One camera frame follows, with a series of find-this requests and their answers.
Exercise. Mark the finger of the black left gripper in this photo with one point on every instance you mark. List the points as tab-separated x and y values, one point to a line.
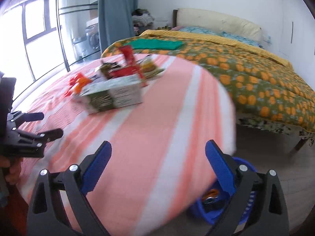
19	117
41	137

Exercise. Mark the orange red small wrapper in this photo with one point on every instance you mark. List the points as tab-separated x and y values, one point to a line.
76	83

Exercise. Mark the black framed window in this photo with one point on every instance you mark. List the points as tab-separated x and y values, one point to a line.
43	38

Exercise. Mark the green white cardboard box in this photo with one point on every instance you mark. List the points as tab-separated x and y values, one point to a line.
110	94

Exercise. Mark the red snack wrapper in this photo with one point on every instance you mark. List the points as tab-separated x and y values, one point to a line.
131	67

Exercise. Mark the pink white striped cloth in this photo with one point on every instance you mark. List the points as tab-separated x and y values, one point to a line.
158	165

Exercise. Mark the orange floral green bedspread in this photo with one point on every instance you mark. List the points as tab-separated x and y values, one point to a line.
259	82

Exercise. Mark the yellow green snack packet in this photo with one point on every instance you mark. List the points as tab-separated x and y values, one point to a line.
149	68

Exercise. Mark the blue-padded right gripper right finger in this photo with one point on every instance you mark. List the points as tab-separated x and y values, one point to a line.
256	206

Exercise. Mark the cream bed headboard cushion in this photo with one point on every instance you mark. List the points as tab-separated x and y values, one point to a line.
217	22

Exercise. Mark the blue grey curtain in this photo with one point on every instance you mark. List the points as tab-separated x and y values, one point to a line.
115	21

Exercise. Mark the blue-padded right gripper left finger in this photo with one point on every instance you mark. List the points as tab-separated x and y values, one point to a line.
46	212

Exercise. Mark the person's left hand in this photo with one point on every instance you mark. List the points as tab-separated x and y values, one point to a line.
13	169

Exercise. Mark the green folded cloth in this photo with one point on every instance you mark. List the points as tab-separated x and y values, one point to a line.
155	44

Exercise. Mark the pile of clothes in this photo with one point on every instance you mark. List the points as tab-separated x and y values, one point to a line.
142	20

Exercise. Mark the blue plastic trash basket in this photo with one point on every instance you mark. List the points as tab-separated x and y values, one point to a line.
212	204

